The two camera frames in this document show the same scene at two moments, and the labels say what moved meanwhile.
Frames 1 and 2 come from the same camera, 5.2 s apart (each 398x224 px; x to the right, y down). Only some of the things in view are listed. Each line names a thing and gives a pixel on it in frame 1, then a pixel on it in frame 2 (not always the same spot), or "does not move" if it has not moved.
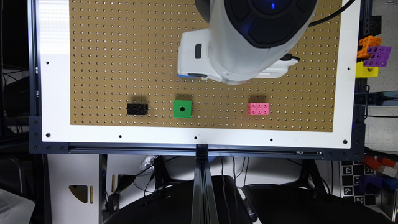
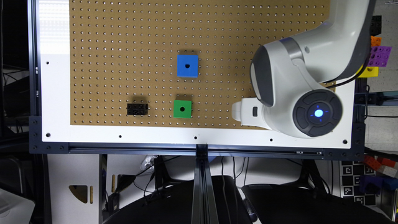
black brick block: (137, 109) does not move
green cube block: (183, 109) does not move
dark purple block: (370, 184) does not move
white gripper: (193, 57) -> (249, 112)
